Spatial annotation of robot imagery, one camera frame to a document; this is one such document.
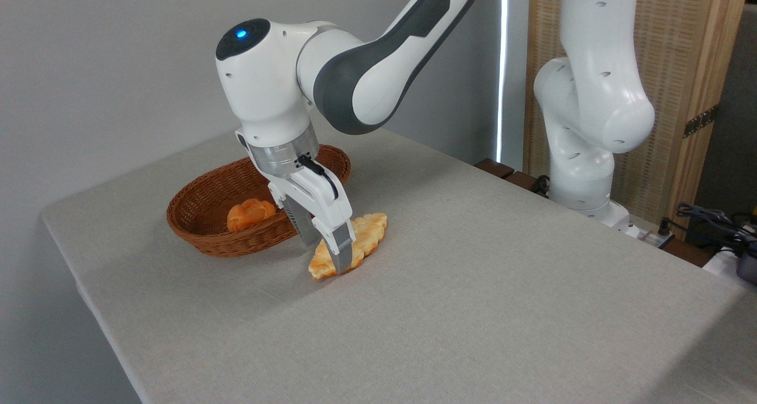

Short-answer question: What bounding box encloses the woven wood-framed folding screen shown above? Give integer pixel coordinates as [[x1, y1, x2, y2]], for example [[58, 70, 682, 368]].
[[523, 0, 750, 242]]

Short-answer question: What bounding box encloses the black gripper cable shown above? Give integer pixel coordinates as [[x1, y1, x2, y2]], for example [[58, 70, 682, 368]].
[[296, 154, 339, 201]]

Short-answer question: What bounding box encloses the leaf-shaped golden bread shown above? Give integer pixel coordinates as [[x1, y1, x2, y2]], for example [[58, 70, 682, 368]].
[[308, 212, 389, 280]]

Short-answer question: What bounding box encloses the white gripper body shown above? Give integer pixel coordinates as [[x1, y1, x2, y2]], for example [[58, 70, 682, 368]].
[[267, 169, 354, 235]]

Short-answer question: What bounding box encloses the dark brown wooden slat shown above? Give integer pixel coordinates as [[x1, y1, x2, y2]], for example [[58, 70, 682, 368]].
[[474, 158, 515, 180], [504, 171, 549, 199], [662, 237, 716, 269]]

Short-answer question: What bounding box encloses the grey round container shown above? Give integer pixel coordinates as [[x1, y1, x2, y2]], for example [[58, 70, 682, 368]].
[[736, 249, 757, 285]]

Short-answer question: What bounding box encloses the grey linen tablecloth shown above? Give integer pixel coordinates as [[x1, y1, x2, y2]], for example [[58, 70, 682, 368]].
[[41, 102, 757, 404]]

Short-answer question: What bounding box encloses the small orange bread bun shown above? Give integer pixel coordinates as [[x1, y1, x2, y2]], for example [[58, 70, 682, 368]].
[[227, 198, 277, 233]]

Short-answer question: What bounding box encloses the black cable bundle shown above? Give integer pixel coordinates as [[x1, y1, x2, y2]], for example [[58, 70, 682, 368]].
[[658, 202, 757, 257]]

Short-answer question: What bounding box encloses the metal screen hinge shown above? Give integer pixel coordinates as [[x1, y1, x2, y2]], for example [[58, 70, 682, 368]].
[[683, 104, 720, 139]]

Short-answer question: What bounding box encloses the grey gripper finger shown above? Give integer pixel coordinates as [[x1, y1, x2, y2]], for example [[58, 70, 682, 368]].
[[276, 196, 323, 248], [312, 216, 358, 275]]

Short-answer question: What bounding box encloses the brown wicker oval basket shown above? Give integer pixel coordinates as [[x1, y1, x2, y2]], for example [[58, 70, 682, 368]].
[[166, 143, 352, 258]]

